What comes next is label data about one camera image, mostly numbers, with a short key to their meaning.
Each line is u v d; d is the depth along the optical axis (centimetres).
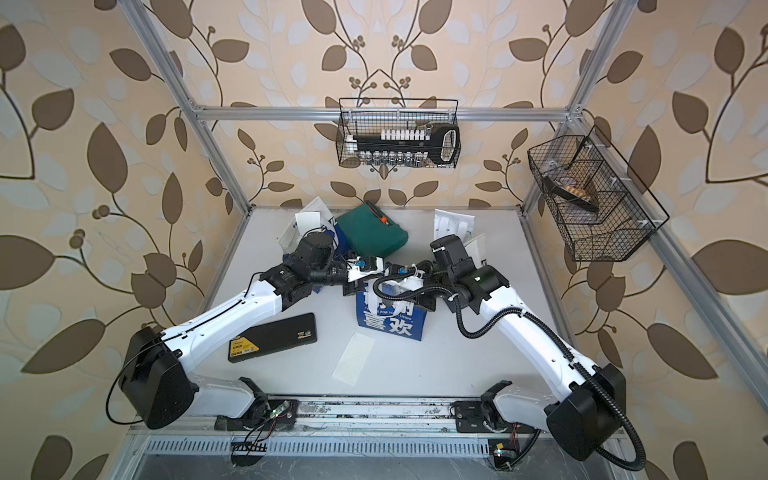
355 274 64
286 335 82
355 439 72
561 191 74
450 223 88
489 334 48
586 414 38
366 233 108
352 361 83
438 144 85
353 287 66
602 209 74
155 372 40
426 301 65
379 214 112
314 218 86
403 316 81
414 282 64
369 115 91
